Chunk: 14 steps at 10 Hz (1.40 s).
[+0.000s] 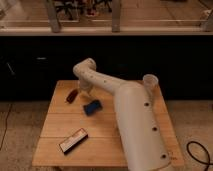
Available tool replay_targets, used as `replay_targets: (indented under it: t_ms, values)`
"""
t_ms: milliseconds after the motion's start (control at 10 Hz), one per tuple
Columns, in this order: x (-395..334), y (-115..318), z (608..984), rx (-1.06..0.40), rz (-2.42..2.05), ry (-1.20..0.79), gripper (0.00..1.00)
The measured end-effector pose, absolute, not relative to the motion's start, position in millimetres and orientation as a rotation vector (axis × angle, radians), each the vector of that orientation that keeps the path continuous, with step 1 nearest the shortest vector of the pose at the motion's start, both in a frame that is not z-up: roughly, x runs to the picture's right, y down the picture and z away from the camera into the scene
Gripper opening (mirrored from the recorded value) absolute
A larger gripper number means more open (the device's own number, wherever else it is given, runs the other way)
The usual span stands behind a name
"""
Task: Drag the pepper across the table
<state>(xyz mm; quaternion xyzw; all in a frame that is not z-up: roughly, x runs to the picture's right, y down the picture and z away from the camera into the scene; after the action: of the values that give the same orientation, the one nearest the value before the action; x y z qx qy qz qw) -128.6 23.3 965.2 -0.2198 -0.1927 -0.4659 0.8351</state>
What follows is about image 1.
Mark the dark red pepper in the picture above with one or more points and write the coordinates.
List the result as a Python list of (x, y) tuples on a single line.
[(72, 95)]

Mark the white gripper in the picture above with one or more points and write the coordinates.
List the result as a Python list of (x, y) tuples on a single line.
[(84, 86)]

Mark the clear plastic cup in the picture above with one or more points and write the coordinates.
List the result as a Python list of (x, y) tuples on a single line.
[(150, 82)]

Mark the black rectangular box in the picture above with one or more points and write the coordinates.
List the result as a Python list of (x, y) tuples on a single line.
[(75, 139)]

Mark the wooden table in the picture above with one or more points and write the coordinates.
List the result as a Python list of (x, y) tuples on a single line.
[(103, 146)]

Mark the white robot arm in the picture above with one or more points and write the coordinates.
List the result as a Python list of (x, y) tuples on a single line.
[(142, 141)]

